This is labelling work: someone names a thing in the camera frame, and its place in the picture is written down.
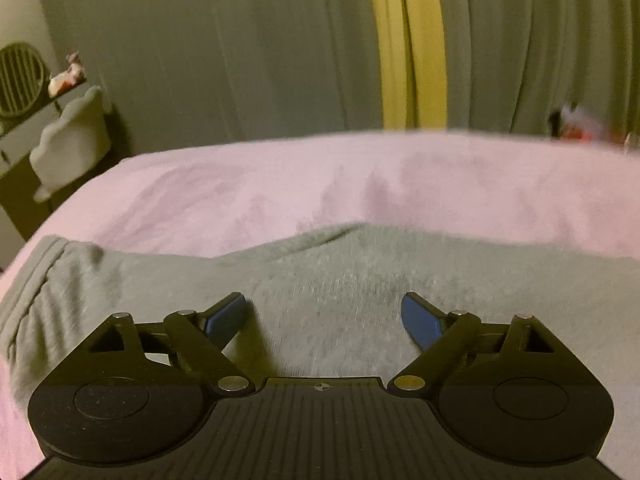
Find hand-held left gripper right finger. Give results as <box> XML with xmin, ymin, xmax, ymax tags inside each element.
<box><xmin>392</xmin><ymin>291</ymin><xmax>556</xmax><ymax>395</ymax></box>

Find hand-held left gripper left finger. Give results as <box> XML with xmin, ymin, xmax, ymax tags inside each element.
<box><xmin>87</xmin><ymin>293</ymin><xmax>251</xmax><ymax>395</ymax></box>

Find grey pants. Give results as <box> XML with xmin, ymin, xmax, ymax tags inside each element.
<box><xmin>0</xmin><ymin>223</ymin><xmax>640</xmax><ymax>467</ymax></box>

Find pink plush blanket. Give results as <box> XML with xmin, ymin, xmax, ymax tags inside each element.
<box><xmin>0</xmin><ymin>129</ymin><xmax>640</xmax><ymax>480</ymax></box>

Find white cloud-shaped chair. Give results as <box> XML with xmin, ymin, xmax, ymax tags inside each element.
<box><xmin>28</xmin><ymin>85</ymin><xmax>114</xmax><ymax>204</ymax></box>

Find dark side desk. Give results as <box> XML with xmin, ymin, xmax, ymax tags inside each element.
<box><xmin>0</xmin><ymin>78</ymin><xmax>122</xmax><ymax>242</ymax></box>

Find red and white packet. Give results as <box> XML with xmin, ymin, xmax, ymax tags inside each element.
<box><xmin>548</xmin><ymin>102</ymin><xmax>640</xmax><ymax>152</ymax></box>

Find yellow curtain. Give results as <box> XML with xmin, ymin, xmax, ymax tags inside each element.
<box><xmin>364</xmin><ymin>0</ymin><xmax>449</xmax><ymax>130</ymax></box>

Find grey-green curtain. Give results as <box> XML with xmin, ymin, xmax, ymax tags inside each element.
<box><xmin>37</xmin><ymin>0</ymin><xmax>640</xmax><ymax>142</ymax></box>

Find small toy figure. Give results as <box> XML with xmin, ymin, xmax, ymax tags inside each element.
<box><xmin>48</xmin><ymin>51</ymin><xmax>89</xmax><ymax>96</ymax></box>

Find round slatted fan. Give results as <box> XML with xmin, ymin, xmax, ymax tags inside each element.
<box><xmin>0</xmin><ymin>42</ymin><xmax>51</xmax><ymax>121</ymax></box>

